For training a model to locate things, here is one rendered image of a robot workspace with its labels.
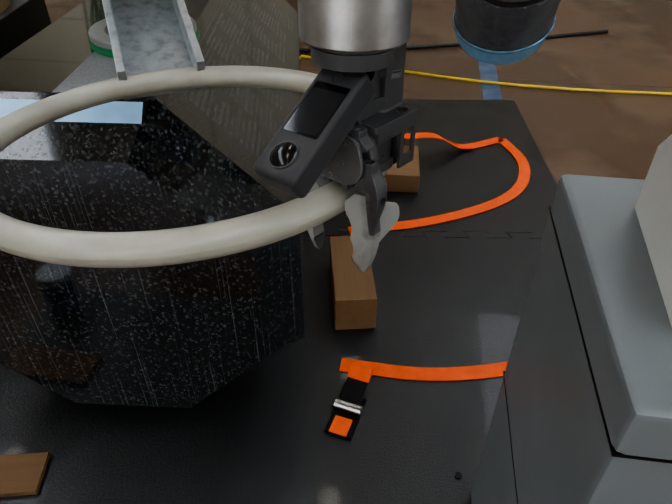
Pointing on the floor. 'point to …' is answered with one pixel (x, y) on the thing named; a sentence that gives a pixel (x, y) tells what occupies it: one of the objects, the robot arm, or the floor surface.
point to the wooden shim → (22, 473)
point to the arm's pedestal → (586, 364)
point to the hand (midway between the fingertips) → (336, 252)
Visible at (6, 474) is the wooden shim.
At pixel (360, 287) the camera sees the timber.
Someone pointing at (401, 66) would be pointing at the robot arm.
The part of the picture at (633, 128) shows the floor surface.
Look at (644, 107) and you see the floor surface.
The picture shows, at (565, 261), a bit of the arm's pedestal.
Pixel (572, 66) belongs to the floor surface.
